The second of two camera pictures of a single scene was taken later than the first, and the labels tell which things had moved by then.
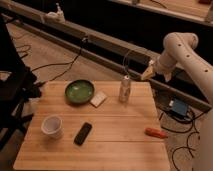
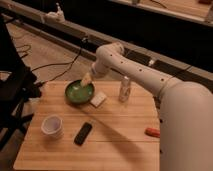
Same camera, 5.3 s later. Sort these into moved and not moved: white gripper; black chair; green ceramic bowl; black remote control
Moved: white gripper
Not moved: black remote control; black chair; green ceramic bowl
